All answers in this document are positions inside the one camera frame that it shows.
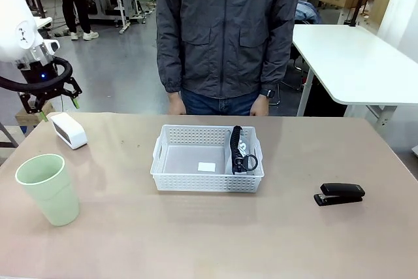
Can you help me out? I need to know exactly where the black metal chair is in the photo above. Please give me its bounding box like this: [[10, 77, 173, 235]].
[[270, 46, 310, 106]]

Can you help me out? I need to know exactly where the black stapler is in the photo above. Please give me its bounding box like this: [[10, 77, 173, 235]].
[[313, 183, 366, 207]]

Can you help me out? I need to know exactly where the person right forearm grey sleeve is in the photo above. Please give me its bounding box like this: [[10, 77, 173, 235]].
[[156, 27, 184, 94]]

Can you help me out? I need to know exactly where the person left hand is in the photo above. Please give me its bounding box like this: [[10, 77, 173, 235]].
[[249, 96, 271, 117]]

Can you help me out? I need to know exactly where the person torso grey jacket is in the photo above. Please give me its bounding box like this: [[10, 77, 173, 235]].
[[155, 0, 300, 99]]

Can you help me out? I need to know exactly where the white perforated plastic basket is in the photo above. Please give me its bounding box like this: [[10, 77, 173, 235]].
[[150, 124, 265, 196]]

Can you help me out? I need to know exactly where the small open cardboard box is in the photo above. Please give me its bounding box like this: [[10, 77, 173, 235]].
[[15, 100, 55, 137]]

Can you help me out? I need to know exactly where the blue jacket pile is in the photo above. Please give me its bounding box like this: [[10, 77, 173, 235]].
[[295, 0, 323, 25]]

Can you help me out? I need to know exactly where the person right hand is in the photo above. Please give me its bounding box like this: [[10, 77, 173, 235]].
[[167, 91, 187, 116]]

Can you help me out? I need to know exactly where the black metal stand frame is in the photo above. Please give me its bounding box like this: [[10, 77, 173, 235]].
[[0, 121, 20, 159]]

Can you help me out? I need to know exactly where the white table with slim leg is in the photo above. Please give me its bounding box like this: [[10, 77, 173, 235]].
[[31, 16, 54, 30]]

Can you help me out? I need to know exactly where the white rectangular speaker box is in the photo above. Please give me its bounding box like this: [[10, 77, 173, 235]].
[[49, 112, 89, 150]]

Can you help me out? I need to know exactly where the black strap with ring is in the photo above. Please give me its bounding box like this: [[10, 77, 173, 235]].
[[224, 125, 261, 175]]

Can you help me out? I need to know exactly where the black corrugated cable conduit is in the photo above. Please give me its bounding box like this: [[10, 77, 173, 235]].
[[0, 56, 73, 92]]

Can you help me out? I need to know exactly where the person left forearm grey sleeve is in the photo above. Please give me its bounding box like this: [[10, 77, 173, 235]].
[[259, 27, 295, 97]]

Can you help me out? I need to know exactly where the large white side table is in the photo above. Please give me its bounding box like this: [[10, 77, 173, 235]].
[[291, 24, 418, 127]]

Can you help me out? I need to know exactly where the light green plastic cup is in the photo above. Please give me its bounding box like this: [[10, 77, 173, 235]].
[[14, 154, 81, 227]]

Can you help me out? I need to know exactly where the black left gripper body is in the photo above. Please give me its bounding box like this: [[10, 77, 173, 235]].
[[18, 61, 74, 110]]

